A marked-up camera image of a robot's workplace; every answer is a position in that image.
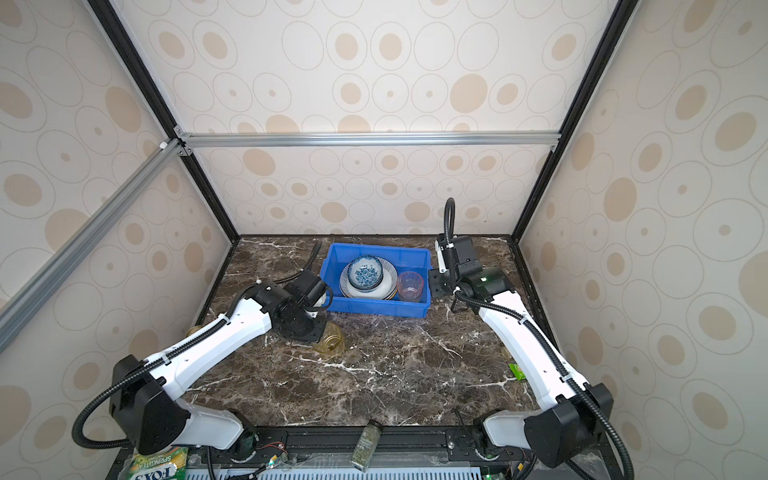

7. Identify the yellow glass cup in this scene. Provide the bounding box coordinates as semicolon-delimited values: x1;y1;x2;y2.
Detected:
312;321;346;358

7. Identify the pink plastic cup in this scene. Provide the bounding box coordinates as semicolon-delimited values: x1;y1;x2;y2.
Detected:
396;271;424;302

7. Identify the black striped white plate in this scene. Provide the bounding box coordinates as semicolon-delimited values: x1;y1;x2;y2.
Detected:
339;255;398;300

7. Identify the blue dotted ceramic bowl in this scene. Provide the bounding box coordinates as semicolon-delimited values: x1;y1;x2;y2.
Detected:
347;255;384;291

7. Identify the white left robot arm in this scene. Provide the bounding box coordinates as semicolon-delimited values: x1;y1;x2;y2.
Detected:
110;270;333;460

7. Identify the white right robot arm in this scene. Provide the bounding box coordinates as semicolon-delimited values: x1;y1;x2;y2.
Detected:
429;234;613;468

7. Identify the blue plastic bin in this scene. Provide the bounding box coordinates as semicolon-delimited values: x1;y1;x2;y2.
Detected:
321;243;431;318

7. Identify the small green packet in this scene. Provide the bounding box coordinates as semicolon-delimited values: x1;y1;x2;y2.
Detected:
508;363;526;381

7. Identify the spice jar with herbs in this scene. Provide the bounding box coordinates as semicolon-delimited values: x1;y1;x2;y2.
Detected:
350;419;383;473

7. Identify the silver aluminium crossbar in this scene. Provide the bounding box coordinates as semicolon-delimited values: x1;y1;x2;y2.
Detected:
181;130;561;148

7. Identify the yellow green snack bag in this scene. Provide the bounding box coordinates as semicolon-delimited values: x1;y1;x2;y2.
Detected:
118;447;188;480

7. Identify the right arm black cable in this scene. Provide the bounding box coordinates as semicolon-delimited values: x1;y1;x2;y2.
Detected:
442;197;636;480

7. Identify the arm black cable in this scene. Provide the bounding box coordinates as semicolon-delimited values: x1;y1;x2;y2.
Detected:
442;197;636;480
71;239;325;451

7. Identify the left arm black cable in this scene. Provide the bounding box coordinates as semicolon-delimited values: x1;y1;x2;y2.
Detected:
71;239;325;451

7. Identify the silver aluminium side rail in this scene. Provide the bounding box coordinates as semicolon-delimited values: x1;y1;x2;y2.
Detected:
1;138;181;350

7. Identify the black right corner post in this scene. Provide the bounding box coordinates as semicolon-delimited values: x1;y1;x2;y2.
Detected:
510;0;639;245

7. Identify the black corner frame post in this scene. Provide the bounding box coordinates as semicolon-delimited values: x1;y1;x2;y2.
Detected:
87;0;240;244

